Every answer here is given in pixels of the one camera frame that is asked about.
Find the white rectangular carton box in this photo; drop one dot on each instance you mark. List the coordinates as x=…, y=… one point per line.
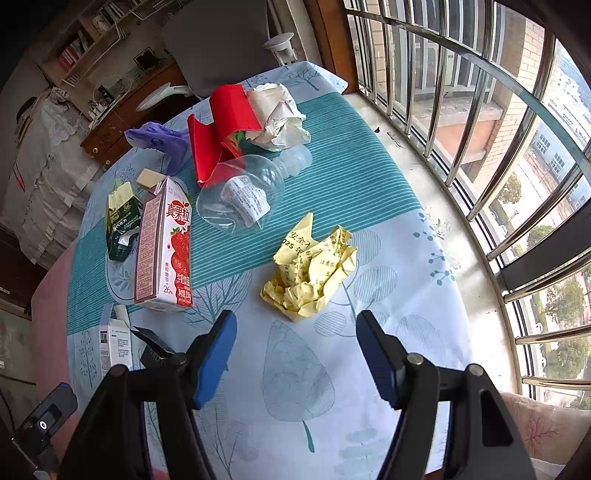
x=114, y=338

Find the clear crushed plastic bottle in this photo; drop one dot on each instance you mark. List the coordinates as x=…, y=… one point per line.
x=243, y=193

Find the red folded paper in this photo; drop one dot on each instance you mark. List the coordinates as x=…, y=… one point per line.
x=209, y=143

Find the pink bed blanket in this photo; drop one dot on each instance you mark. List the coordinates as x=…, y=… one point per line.
x=49, y=315

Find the wall bookshelf with books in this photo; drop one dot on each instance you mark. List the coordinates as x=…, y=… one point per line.
x=95, y=29

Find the green tea box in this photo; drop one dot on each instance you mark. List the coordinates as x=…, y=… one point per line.
x=123, y=216

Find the pink strawberry milk carton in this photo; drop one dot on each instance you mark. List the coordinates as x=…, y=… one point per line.
x=162, y=273

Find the crumpled yellow paper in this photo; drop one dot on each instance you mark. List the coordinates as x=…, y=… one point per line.
x=309, y=272

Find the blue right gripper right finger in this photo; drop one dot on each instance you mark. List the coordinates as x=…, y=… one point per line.
x=385, y=356

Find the grey office chair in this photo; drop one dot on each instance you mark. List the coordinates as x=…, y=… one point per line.
x=220, y=42

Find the brown wooden desk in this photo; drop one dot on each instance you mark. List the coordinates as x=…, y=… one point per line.
x=105, y=143

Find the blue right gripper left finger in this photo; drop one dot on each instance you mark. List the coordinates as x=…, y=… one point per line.
x=213, y=353

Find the purple plastic bag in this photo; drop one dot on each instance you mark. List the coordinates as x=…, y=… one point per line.
x=172, y=143

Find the white lace covered furniture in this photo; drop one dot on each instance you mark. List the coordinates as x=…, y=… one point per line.
x=52, y=178

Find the crumpled cream paper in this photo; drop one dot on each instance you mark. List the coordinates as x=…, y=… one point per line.
x=281, y=123

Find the pink floral curtain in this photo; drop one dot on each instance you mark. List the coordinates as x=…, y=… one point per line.
x=551, y=434

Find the small beige box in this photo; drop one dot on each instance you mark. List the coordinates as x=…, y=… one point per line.
x=147, y=179

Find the metal window bars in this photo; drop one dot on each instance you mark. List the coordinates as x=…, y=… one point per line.
x=497, y=106

